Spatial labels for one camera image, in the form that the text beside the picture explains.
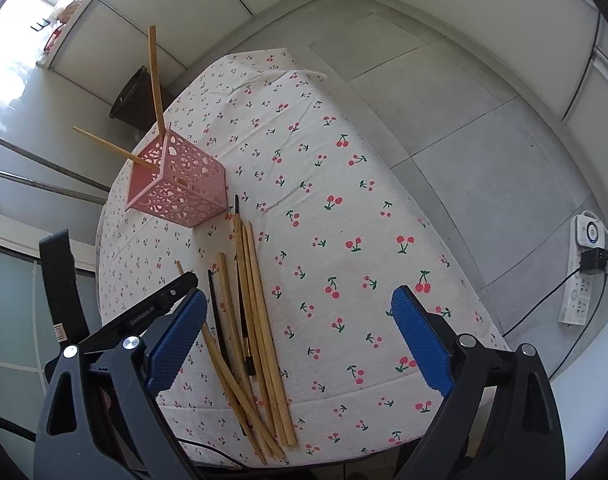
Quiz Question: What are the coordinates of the red plastic basket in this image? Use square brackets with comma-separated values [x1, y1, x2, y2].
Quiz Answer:
[43, 27, 65, 54]

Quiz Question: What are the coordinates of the black power cable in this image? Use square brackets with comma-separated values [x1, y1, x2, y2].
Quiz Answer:
[502, 266, 608, 378]

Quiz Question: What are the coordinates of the black chopstick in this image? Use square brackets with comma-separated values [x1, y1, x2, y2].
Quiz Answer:
[233, 194, 258, 377]
[207, 270, 233, 366]

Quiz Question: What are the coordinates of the dark brown trash bin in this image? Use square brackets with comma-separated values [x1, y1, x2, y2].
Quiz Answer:
[109, 65, 173, 134]

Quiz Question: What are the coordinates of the cherry print tablecloth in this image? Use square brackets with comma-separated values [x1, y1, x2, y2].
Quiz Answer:
[95, 49, 513, 469]

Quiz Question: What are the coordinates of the grey metal mop handle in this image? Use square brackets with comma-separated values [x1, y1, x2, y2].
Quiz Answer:
[0, 167, 107, 206]

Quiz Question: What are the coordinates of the white power strip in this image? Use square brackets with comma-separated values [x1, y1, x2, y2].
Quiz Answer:
[558, 212, 606, 327]

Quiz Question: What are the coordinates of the pink perforated utensil holder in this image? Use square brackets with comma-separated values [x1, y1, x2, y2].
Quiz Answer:
[124, 122, 228, 230]

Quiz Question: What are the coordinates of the black charger plug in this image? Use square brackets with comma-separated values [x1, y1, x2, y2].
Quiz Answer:
[581, 248, 608, 276]

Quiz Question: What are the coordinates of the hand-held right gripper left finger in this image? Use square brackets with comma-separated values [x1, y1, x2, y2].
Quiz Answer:
[33, 287, 208, 480]

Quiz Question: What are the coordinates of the blue-tipped metal mop handle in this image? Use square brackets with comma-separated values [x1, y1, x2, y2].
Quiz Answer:
[0, 128, 112, 194]

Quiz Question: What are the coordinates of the frosted glass door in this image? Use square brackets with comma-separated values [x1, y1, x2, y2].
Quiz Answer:
[0, 230, 101, 413]

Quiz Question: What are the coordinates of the black tether cable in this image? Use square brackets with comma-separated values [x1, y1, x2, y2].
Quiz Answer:
[0, 411, 39, 444]

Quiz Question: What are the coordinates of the kitchen window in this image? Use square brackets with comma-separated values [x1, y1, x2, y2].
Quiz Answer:
[0, 0, 121, 107]

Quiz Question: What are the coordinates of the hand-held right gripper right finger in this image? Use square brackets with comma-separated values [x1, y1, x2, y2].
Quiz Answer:
[390, 285, 568, 480]

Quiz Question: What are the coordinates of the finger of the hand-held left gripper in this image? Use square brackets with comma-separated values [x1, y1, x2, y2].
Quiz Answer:
[38, 229, 91, 347]
[78, 272, 199, 357]

